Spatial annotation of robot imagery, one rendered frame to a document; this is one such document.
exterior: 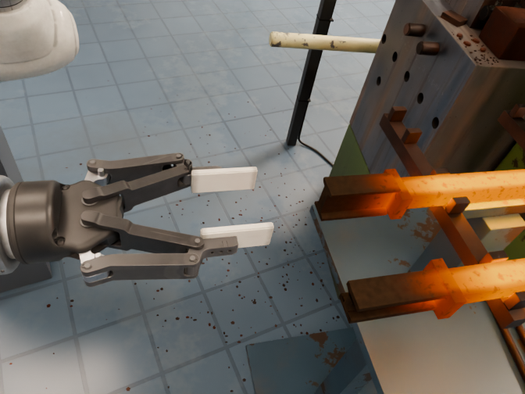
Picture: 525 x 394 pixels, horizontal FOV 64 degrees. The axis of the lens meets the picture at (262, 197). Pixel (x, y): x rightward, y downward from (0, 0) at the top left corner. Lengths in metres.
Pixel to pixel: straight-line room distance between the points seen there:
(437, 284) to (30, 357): 1.20
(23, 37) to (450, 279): 0.84
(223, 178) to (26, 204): 0.19
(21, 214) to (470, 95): 0.80
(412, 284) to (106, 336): 1.11
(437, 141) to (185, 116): 1.32
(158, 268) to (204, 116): 1.70
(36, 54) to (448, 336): 0.92
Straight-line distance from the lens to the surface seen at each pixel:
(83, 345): 1.41
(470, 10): 1.05
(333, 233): 0.78
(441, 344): 0.75
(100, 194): 0.42
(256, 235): 0.41
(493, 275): 0.47
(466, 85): 0.92
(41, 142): 1.97
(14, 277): 1.50
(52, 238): 0.41
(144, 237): 0.40
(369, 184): 0.47
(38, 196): 0.41
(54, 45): 1.02
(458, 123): 0.98
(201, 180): 0.45
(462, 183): 0.55
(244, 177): 0.46
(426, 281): 0.42
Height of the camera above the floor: 1.28
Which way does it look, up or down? 48 degrees down
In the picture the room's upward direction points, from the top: 13 degrees clockwise
